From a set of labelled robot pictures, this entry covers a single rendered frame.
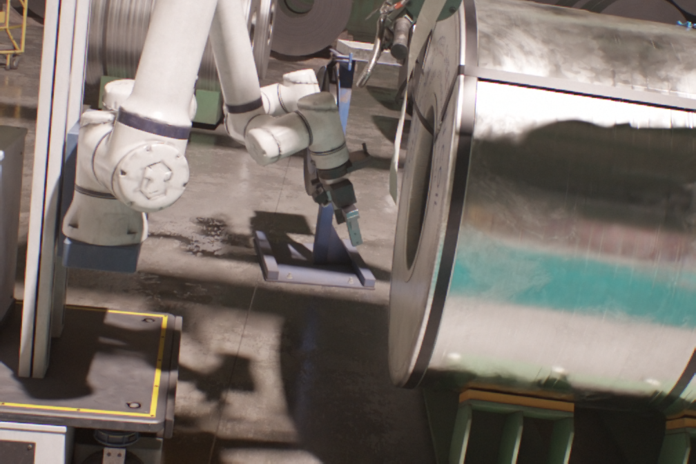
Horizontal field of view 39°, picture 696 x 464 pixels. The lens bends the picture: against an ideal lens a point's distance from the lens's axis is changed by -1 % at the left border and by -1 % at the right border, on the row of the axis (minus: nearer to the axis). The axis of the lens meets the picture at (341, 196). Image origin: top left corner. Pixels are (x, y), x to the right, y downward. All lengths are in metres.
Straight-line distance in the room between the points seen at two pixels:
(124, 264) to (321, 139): 0.52
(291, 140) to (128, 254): 0.44
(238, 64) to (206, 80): 5.58
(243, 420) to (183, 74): 1.39
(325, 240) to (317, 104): 2.47
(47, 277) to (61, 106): 0.41
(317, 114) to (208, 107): 5.64
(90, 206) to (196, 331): 1.58
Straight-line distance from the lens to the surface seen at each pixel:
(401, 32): 2.39
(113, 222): 2.20
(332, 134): 2.21
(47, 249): 2.39
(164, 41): 2.00
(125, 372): 2.56
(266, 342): 3.69
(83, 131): 2.20
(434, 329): 2.52
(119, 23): 7.78
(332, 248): 4.67
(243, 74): 2.24
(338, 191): 2.24
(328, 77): 4.37
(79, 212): 2.23
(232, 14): 2.21
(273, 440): 3.00
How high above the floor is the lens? 1.38
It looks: 13 degrees down
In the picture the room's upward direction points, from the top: 8 degrees clockwise
